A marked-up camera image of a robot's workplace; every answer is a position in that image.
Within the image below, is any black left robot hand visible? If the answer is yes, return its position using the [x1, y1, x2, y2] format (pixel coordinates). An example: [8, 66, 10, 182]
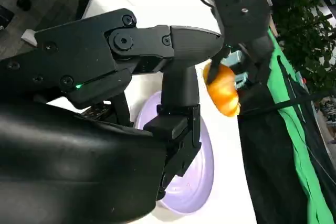
[206, 0, 275, 86]

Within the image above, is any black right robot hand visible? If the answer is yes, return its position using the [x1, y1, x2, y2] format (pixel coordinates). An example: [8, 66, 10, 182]
[0, 8, 225, 224]

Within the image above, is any orange toy bread roll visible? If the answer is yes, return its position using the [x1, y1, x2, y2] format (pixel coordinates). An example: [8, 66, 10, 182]
[202, 60, 242, 118]

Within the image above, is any pale green mug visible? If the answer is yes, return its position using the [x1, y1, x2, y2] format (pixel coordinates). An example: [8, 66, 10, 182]
[226, 50, 249, 89]

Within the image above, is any green leafy plant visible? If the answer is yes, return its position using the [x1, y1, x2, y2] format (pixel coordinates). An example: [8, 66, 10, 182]
[272, 0, 336, 92]

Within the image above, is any lilac plate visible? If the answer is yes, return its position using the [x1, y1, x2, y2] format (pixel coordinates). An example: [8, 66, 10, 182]
[134, 90, 215, 215]

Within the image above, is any grey cluttered desk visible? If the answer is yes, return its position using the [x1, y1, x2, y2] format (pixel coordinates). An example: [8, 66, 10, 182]
[311, 97, 336, 153]

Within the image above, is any black cloth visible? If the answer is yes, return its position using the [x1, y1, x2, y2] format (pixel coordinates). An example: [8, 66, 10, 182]
[237, 58, 336, 224]

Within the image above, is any green cloth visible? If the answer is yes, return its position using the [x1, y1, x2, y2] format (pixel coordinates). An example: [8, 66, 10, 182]
[267, 28, 336, 224]

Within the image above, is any black strap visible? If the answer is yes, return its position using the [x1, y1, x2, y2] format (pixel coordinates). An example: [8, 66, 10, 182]
[240, 91, 325, 116]

